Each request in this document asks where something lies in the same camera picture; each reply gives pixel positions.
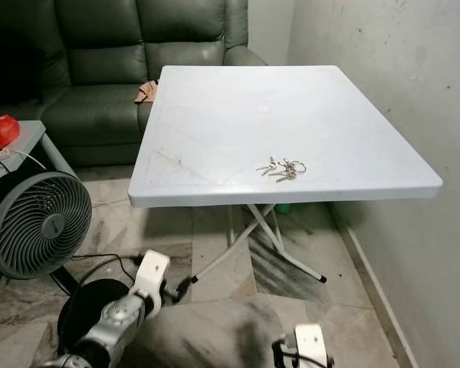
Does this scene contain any grey and black floor fan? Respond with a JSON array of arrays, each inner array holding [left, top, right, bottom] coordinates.
[[0, 169, 132, 354]]

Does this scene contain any silver key bunch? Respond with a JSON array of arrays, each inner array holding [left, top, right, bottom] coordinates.
[[255, 157, 307, 182]]

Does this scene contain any dark green leather sofa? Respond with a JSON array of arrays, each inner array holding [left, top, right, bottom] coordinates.
[[0, 0, 269, 168]]

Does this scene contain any brown crumpled cloth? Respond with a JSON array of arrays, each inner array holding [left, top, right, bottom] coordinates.
[[135, 80, 160, 106]]

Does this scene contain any white folding table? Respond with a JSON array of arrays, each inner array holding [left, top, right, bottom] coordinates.
[[128, 65, 444, 285]]

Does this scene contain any small white side table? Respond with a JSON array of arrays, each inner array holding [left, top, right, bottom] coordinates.
[[0, 120, 78, 189]]

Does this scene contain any red plastic bag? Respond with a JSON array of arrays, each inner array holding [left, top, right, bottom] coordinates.
[[0, 104, 21, 150]]

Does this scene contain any black cushion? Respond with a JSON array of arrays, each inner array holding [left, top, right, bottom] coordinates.
[[0, 31, 41, 105]]

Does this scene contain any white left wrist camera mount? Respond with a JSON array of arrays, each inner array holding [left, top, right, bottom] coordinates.
[[134, 250, 172, 304]]

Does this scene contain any black floor cable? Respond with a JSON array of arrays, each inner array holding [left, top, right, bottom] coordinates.
[[67, 251, 148, 286]]

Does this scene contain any white cable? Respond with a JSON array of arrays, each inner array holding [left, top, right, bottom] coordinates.
[[14, 149, 48, 171]]

